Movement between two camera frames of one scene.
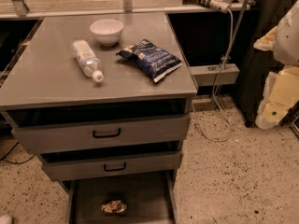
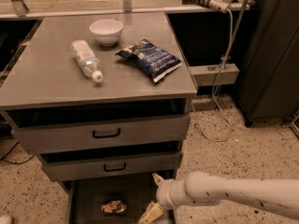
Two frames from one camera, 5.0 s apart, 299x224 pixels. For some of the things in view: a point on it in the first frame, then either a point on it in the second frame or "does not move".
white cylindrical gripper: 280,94 → 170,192
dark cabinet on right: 270,4 does not move
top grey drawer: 106,133 does not move
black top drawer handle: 106,135 does not move
